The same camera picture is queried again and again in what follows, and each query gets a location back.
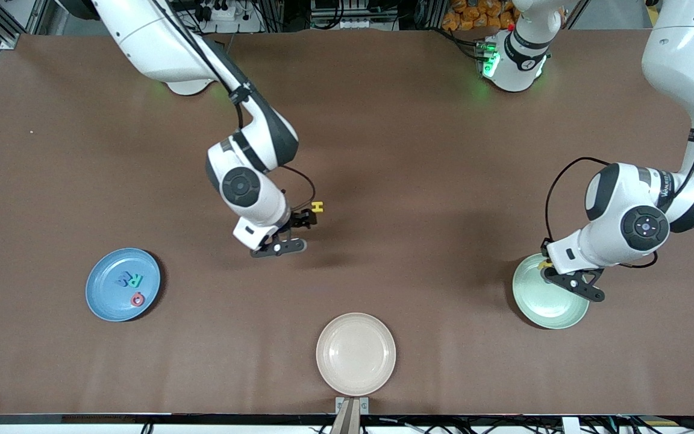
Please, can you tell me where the green plate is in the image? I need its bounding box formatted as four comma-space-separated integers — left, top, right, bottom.
512, 253, 590, 330

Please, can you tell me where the beige plate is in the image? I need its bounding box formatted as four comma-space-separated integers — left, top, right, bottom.
316, 312, 397, 397

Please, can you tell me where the blue plate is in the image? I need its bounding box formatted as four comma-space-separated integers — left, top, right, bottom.
85, 248, 161, 322

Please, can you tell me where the table cover sheet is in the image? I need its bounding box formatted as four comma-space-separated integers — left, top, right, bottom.
0, 29, 694, 417

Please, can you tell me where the metal equipment rack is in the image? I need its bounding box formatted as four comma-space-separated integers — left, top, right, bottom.
310, 0, 400, 31

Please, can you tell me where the white power strip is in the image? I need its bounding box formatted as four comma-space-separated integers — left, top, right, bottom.
193, 0, 245, 22

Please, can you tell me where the orange snack bag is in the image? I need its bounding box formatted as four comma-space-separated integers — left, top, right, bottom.
442, 0, 519, 33

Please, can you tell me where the black table edge rail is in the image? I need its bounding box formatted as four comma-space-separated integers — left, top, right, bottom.
0, 413, 694, 426

